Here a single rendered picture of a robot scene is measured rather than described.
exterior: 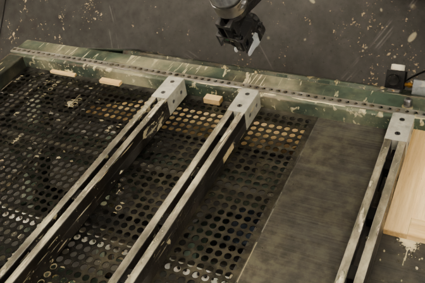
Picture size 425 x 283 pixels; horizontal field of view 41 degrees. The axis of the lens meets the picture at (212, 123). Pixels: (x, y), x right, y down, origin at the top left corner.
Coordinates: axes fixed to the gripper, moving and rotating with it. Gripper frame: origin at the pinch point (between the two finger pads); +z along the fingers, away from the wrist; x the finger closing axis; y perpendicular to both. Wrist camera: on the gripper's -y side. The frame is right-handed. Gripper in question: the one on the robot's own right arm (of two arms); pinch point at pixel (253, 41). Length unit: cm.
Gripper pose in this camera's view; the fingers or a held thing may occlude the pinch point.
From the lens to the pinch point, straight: 142.7
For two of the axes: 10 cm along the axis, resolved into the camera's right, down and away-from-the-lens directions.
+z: 2.7, 3.5, 9.0
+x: 8.7, 3.1, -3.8
